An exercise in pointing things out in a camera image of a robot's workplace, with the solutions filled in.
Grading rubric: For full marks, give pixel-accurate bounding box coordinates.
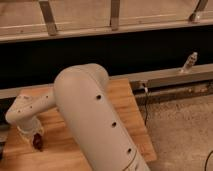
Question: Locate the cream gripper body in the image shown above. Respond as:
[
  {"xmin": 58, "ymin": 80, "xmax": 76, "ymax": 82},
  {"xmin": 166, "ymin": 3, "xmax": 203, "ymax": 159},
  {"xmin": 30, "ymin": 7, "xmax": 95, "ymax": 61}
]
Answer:
[{"xmin": 18, "ymin": 127, "xmax": 44, "ymax": 144}]

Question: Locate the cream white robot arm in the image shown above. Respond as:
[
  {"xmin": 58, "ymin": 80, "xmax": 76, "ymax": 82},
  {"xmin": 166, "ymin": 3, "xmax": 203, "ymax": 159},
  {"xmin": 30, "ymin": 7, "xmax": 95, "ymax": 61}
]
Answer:
[{"xmin": 6, "ymin": 63, "xmax": 150, "ymax": 171}]

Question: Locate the wooden shelf frame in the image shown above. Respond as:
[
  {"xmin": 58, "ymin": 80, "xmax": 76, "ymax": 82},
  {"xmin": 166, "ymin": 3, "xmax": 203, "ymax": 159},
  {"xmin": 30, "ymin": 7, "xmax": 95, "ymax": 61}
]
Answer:
[{"xmin": 0, "ymin": 0, "xmax": 213, "ymax": 43}]

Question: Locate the black cable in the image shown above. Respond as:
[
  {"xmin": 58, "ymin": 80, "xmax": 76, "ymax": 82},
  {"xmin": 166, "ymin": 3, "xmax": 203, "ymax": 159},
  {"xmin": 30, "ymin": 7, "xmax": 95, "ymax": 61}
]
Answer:
[{"xmin": 142, "ymin": 83, "xmax": 150, "ymax": 127}]

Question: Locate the metal clamp bracket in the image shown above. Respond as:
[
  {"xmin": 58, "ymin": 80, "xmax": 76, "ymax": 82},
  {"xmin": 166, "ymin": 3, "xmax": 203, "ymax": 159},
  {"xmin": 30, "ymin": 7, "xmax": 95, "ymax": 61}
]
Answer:
[{"xmin": 180, "ymin": 52, "xmax": 198, "ymax": 73}]

